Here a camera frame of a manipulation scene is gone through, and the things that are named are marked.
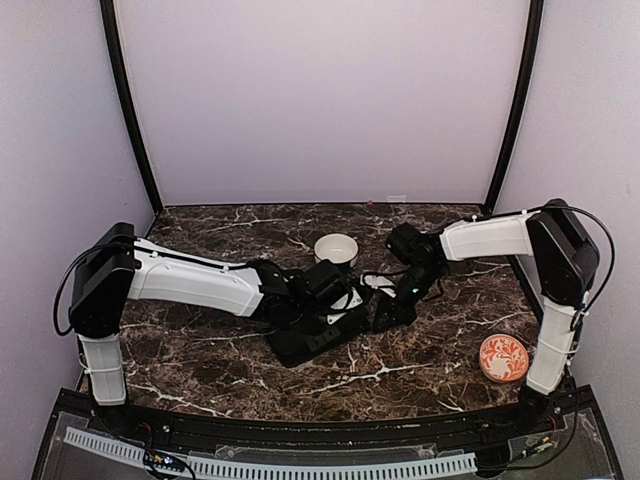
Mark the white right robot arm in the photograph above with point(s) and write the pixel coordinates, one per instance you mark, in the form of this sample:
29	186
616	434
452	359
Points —
566	258

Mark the black zippered tool case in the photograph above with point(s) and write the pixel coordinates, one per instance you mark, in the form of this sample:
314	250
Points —
292	347

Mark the black front rail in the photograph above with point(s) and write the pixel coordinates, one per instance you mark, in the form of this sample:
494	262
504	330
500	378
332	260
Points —
484	429

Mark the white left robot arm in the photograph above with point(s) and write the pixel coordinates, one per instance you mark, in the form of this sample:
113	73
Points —
122	267

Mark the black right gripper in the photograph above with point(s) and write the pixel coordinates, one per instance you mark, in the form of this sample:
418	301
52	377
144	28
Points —
401	315

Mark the black corner post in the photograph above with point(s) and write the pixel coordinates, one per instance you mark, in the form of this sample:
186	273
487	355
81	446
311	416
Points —
126	101
521	89

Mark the black right corner post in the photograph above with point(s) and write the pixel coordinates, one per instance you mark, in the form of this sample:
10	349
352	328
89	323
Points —
521	89

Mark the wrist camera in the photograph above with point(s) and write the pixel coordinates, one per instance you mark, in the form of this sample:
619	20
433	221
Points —
344	306
378	283

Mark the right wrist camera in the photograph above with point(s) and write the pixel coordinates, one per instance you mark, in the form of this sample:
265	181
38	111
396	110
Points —
378	283

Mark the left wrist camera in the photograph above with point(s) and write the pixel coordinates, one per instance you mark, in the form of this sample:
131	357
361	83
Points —
344	306

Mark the white and navy bowl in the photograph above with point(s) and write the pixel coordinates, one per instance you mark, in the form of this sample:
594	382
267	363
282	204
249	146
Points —
340	249

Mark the white slotted cable duct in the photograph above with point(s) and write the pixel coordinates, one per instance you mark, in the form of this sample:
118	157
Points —
248	463

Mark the orange patterned round dish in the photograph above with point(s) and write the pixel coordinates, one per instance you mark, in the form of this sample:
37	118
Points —
503	358

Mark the black left corner post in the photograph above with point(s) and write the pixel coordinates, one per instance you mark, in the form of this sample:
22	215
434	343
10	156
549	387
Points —
126	101

